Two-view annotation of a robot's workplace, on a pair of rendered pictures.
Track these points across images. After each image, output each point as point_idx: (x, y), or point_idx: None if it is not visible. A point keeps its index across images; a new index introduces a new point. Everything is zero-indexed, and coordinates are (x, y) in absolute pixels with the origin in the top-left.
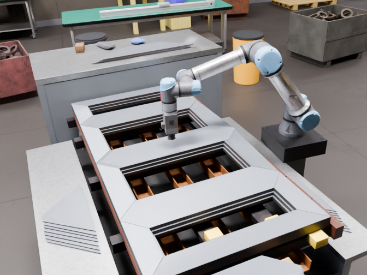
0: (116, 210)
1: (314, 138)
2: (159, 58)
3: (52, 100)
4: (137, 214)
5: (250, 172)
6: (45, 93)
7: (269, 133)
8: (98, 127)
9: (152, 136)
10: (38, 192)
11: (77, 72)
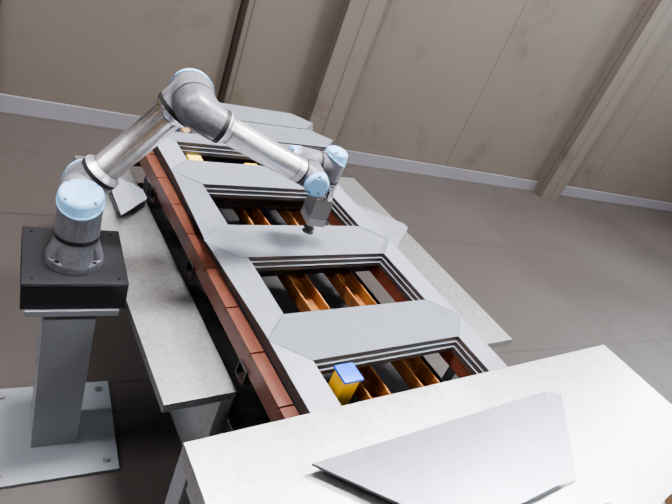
0: (341, 188)
1: (44, 234)
2: (405, 391)
3: None
4: None
5: (206, 179)
6: None
7: (124, 264)
8: (427, 300)
9: None
10: (436, 267)
11: (555, 357)
